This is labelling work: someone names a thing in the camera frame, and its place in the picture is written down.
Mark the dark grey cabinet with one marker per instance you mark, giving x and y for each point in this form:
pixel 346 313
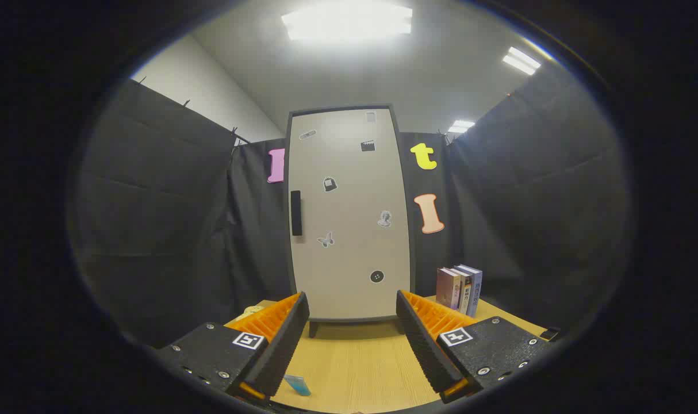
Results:
pixel 313 329

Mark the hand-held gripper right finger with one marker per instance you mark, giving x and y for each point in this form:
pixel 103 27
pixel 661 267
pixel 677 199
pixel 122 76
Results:
pixel 424 345

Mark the pink cover book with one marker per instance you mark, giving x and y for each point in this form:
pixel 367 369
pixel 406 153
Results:
pixel 447 287

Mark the dark spine book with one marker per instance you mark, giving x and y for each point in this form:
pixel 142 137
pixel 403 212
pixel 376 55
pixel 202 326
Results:
pixel 466 293

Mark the yellow plush toy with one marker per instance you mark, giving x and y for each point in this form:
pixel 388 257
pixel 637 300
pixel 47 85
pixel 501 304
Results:
pixel 249 313

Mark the small black object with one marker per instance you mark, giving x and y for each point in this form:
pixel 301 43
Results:
pixel 550 333

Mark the blue grey book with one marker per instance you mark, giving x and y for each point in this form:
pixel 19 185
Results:
pixel 475 293

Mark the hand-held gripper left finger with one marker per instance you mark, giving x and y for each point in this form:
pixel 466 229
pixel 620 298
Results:
pixel 280 345

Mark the ceiling light panel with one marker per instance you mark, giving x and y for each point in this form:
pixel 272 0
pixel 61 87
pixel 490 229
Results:
pixel 461 126
pixel 521 60

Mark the pale grey cabinet door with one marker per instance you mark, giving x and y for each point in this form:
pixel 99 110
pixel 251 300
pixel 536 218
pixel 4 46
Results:
pixel 349 195

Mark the black backdrop cloth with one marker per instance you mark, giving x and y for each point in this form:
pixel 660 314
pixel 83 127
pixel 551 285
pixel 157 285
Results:
pixel 153 201

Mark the large bright ceiling light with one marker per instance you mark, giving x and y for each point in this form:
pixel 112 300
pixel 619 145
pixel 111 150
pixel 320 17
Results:
pixel 349 22

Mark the white and blue cosmetic tube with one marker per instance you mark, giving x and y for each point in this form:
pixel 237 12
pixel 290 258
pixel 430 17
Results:
pixel 298 385

